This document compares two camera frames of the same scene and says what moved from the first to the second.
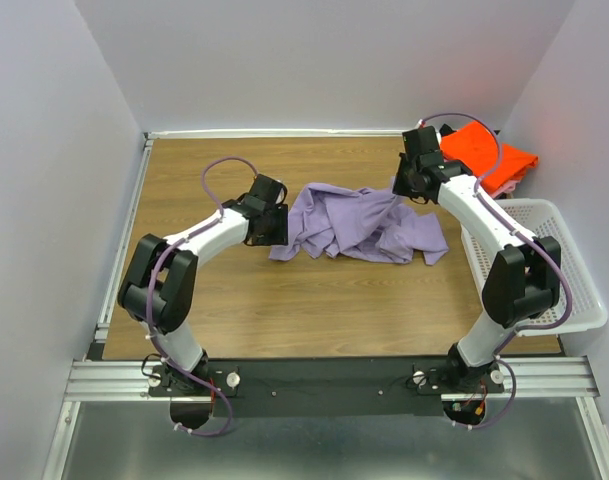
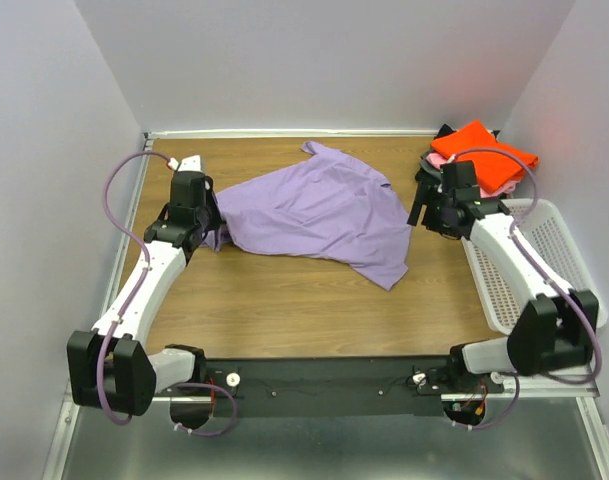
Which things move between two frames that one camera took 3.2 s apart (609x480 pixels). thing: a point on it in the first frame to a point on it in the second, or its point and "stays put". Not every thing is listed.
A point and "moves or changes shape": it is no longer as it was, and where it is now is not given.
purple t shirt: (332, 221) moves or changes shape
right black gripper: (399, 187) to (425, 196)
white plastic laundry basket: (580, 306) stays put
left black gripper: (280, 236) to (217, 218)
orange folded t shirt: (474, 145) stays put
